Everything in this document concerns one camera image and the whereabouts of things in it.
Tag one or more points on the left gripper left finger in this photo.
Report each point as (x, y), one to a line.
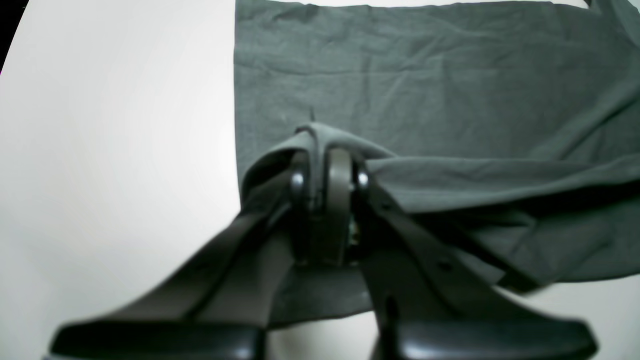
(217, 305)

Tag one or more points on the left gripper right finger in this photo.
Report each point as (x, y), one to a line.
(428, 305)

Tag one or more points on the grey T-shirt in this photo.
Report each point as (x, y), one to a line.
(509, 128)

